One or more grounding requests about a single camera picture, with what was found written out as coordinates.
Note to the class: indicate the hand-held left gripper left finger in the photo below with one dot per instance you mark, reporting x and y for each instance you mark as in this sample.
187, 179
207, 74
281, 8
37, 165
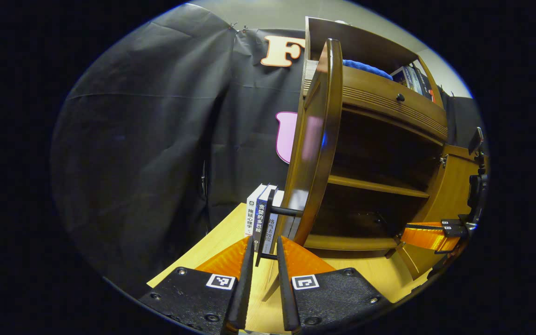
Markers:
245, 288

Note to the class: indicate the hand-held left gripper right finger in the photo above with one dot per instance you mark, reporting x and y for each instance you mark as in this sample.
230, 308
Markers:
284, 288

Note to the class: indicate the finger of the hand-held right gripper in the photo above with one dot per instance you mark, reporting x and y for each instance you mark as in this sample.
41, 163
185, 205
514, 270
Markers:
426, 225
428, 238

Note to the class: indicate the wooden double-door shoe cabinet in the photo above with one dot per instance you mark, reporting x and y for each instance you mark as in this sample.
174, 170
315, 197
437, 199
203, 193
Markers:
361, 44

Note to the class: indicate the metal door hinge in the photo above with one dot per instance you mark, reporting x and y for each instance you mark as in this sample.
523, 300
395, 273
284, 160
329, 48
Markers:
442, 161

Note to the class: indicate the wooden inner shelf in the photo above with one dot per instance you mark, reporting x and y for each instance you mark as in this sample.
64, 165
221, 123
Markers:
375, 186

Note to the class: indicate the black round drawer knob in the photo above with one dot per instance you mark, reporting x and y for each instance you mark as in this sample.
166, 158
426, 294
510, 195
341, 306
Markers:
400, 97

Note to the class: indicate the blue cover book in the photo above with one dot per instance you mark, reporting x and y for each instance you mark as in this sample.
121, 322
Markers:
399, 75

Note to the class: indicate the wooden ribbed drawer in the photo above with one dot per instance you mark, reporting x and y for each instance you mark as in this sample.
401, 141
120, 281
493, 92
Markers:
375, 90

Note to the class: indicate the blue towel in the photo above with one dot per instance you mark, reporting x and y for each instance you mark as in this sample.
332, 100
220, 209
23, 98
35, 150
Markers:
365, 67

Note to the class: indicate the black backdrop cloth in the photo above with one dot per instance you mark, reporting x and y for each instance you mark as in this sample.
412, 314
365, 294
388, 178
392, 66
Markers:
133, 139

